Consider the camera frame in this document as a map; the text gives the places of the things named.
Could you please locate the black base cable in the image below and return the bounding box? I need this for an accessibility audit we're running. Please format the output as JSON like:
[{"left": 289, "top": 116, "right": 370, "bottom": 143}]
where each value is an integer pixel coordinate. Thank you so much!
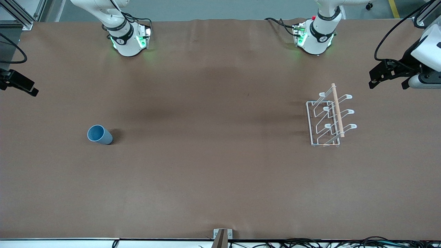
[
  {"left": 264, "top": 17, "right": 299, "bottom": 37},
  {"left": 122, "top": 11, "right": 153, "bottom": 30}
]

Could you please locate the brown camera post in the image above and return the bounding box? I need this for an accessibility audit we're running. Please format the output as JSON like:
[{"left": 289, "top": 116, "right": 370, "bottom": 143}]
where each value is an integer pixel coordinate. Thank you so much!
[{"left": 212, "top": 229, "right": 229, "bottom": 248}]

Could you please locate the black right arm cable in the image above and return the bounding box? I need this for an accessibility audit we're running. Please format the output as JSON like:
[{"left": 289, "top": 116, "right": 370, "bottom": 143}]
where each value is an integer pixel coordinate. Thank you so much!
[{"left": 0, "top": 32, "right": 28, "bottom": 64}]

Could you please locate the black left base cable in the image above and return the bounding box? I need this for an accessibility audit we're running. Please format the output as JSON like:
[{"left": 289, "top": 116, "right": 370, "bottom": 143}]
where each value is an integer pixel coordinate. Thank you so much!
[{"left": 264, "top": 17, "right": 299, "bottom": 37}]

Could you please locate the small metal bracket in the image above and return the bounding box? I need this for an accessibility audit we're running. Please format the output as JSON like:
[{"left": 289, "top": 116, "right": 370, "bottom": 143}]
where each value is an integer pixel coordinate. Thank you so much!
[{"left": 213, "top": 228, "right": 233, "bottom": 240}]

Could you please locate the white wire cup holder rack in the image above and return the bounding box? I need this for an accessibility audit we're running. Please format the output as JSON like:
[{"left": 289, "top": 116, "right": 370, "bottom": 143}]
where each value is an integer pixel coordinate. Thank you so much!
[{"left": 306, "top": 83, "right": 358, "bottom": 148}]

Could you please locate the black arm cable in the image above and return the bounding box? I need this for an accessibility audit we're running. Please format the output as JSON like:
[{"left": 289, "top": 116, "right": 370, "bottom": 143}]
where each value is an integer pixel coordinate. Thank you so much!
[
  {"left": 374, "top": 0, "right": 435, "bottom": 63},
  {"left": 0, "top": 32, "right": 28, "bottom": 64}
]

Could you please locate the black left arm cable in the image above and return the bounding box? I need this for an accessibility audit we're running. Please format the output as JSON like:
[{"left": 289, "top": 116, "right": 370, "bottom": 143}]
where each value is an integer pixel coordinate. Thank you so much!
[{"left": 374, "top": 0, "right": 435, "bottom": 63}]

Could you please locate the blue plastic cup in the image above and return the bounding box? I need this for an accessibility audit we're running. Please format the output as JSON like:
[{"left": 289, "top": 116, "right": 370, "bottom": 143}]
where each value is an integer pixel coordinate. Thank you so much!
[{"left": 87, "top": 124, "right": 113, "bottom": 145}]

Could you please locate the black right base cable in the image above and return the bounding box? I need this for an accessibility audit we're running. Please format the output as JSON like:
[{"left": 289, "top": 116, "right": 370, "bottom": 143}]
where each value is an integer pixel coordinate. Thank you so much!
[{"left": 122, "top": 11, "right": 153, "bottom": 30}]

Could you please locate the aluminium frame profile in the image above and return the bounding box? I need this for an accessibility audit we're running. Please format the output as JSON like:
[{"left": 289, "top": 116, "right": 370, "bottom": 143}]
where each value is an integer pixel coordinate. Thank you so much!
[
  {"left": 0, "top": 0, "right": 35, "bottom": 31},
  {"left": 412, "top": 0, "right": 441, "bottom": 28}
]

